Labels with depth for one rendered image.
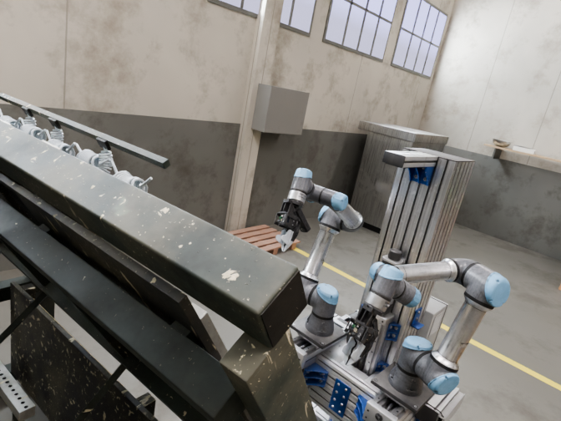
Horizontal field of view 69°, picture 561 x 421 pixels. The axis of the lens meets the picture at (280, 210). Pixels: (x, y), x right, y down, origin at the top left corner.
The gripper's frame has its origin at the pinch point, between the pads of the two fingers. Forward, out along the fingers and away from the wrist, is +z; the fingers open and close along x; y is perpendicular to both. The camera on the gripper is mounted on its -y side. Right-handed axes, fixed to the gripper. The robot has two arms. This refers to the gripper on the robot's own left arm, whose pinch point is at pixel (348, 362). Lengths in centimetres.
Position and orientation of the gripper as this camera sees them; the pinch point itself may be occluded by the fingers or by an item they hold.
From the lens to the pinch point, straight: 149.5
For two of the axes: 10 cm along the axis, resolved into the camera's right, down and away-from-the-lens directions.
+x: 7.0, 3.3, -6.3
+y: -5.2, -3.7, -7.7
